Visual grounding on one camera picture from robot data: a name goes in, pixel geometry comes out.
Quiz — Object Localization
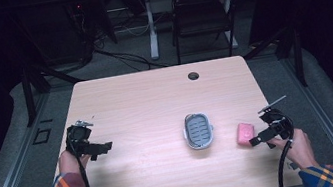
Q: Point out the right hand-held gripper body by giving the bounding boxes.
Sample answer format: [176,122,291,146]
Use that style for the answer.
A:
[255,94,296,144]

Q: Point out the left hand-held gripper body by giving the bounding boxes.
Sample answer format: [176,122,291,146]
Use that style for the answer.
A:
[62,117,99,159]

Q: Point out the pink soap bar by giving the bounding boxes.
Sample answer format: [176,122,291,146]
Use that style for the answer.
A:
[233,120,258,148]

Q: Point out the grey soap dish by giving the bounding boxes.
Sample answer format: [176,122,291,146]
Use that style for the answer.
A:
[180,110,218,153]

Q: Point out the person's left hand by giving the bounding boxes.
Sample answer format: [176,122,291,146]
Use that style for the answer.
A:
[55,146,94,176]

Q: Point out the person's right hand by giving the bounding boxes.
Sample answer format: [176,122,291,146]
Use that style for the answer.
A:
[266,125,320,177]

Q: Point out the black metal stand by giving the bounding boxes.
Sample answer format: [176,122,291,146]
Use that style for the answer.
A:
[239,22,310,97]
[15,55,89,129]

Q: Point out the white desk leg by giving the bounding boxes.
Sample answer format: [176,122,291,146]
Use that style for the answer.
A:
[141,0,164,61]

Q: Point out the black folding chair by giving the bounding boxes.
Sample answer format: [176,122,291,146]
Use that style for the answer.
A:
[165,0,253,67]

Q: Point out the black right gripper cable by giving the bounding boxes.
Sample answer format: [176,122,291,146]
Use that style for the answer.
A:
[266,107,305,187]

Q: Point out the black floor cables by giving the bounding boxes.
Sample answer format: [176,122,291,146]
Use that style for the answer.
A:
[73,0,181,81]

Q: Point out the black table cable hole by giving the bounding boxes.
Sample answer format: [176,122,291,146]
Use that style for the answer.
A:
[187,70,201,82]

